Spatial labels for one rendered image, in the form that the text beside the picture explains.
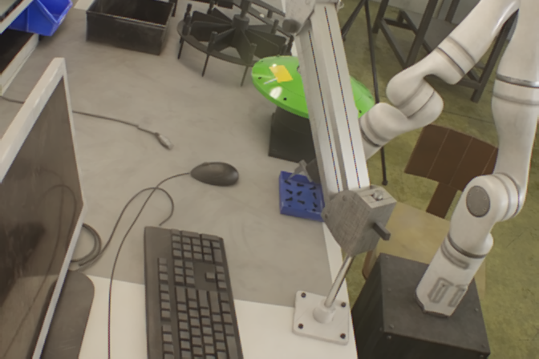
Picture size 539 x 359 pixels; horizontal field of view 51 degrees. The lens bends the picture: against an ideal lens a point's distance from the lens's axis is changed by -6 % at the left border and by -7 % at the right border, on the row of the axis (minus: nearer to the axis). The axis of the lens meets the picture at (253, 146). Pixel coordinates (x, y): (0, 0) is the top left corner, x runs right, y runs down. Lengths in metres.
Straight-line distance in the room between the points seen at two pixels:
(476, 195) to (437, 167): 0.88
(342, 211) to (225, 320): 0.26
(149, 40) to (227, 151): 0.50
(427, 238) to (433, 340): 0.70
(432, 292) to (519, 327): 1.61
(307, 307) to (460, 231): 0.33
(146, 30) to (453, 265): 1.06
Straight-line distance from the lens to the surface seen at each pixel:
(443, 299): 1.27
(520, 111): 1.10
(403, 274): 1.35
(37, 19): 1.72
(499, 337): 2.73
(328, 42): 0.95
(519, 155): 1.16
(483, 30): 1.08
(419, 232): 1.91
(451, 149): 1.98
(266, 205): 1.28
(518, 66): 1.09
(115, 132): 1.40
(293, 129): 1.47
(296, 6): 0.98
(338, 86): 0.94
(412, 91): 1.05
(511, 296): 2.98
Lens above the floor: 1.68
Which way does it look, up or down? 32 degrees down
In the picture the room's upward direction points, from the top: 16 degrees clockwise
